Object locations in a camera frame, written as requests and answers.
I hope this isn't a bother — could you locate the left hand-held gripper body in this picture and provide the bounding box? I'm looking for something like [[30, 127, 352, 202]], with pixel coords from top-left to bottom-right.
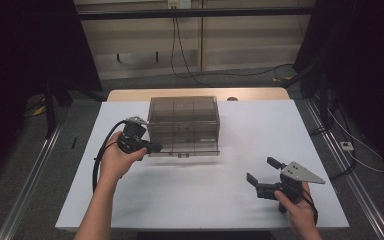
[[117, 116, 150, 155]]

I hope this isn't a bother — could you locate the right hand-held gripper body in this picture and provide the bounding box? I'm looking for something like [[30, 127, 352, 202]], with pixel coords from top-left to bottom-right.
[[255, 161, 327, 201]]

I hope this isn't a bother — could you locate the smoky transparent drawer organizer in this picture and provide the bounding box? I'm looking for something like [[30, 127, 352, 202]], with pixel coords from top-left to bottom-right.
[[146, 95, 221, 146]]

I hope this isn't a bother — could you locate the person's left hand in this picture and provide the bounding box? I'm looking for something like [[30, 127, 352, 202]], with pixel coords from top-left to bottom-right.
[[98, 131, 148, 185]]

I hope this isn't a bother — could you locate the person's right hand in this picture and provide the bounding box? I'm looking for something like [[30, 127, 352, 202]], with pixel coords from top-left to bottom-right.
[[273, 189, 319, 233]]

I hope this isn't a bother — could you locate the white table cover sheet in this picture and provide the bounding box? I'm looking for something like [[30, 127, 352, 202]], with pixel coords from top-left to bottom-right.
[[55, 99, 350, 231]]

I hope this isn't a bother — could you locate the wooden table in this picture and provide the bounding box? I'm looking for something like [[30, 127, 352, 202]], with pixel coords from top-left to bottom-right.
[[106, 87, 291, 103]]

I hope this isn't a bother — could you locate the black stand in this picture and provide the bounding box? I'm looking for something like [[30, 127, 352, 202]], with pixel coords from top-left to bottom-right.
[[43, 78, 76, 140], [298, 63, 336, 133]]

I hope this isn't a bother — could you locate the black curtain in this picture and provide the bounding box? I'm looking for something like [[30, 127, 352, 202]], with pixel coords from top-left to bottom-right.
[[292, 0, 384, 183], [0, 0, 103, 189]]

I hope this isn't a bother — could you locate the black horizontal bar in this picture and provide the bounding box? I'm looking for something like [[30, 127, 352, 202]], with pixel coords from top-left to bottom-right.
[[76, 7, 316, 21]]

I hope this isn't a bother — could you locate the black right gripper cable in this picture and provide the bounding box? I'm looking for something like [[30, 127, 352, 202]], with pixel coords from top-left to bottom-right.
[[301, 188, 320, 225]]

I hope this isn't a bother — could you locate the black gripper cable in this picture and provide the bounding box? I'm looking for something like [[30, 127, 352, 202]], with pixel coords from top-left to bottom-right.
[[301, 188, 320, 225], [91, 120, 128, 195]]

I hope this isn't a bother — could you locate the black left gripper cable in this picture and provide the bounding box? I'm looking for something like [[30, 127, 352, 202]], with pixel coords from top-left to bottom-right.
[[91, 120, 128, 195]]

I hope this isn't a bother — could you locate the black floor cable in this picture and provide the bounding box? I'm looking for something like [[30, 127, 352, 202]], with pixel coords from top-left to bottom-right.
[[329, 99, 359, 181]]

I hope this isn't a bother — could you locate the metal floor rail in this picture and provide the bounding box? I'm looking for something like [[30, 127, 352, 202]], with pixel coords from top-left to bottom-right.
[[0, 124, 63, 240], [304, 99, 384, 240]]

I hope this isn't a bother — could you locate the white floor cable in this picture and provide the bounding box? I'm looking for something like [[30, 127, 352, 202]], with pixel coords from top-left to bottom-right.
[[326, 109, 384, 174]]

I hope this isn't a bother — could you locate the black power cable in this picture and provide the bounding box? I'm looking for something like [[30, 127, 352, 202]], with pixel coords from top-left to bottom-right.
[[174, 8, 295, 80], [170, 8, 215, 89]]

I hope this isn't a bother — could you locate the white wall socket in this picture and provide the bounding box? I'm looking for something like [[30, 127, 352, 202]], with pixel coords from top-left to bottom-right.
[[167, 0, 192, 10]]

